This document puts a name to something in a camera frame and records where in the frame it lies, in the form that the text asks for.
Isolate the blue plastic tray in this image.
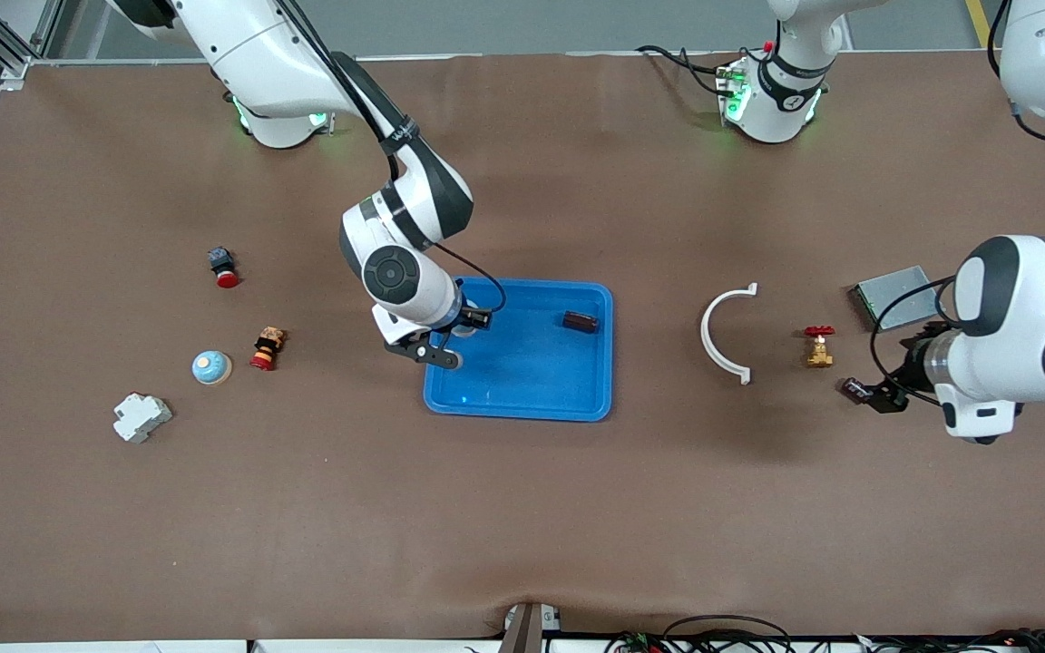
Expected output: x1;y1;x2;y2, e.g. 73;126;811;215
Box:
423;277;614;423

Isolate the silver metal electronics module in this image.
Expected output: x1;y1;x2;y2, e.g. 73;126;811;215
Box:
848;265;947;334

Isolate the red emergency stop yellow collar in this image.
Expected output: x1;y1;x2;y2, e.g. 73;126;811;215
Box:
249;326;287;373

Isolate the brown table mat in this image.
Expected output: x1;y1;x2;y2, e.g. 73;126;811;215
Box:
0;50;1045;641

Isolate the white circuit breaker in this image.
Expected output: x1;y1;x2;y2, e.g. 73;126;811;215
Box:
112;392;173;444

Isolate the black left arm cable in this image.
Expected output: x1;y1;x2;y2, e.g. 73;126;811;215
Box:
869;0;1045;404

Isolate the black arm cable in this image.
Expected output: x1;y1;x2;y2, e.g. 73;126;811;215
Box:
869;0;1045;404
278;0;507;314

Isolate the brass valve red handle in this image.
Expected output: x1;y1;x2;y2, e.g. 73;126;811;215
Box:
804;325;836;369

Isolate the white half-ring pipe clamp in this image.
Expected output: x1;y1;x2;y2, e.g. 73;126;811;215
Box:
700;282;758;385

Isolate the red button black switch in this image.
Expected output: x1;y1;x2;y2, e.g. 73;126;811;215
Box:
208;246;241;289

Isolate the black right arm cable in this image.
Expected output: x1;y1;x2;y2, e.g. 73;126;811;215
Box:
278;0;507;314

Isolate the black looped cable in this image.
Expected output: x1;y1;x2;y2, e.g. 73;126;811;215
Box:
661;615;796;653

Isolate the black cable bundle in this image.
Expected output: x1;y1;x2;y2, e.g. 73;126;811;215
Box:
854;628;1045;653

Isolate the grey metal table bracket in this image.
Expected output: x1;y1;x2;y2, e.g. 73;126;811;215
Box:
501;601;563;653

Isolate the black base power cable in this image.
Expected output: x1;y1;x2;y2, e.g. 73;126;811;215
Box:
635;44;734;97

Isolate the coloured wire bundle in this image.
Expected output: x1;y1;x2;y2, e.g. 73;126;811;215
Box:
604;630;669;653

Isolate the aluminium frame profile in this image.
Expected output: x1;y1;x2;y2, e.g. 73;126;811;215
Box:
0;0;65;92

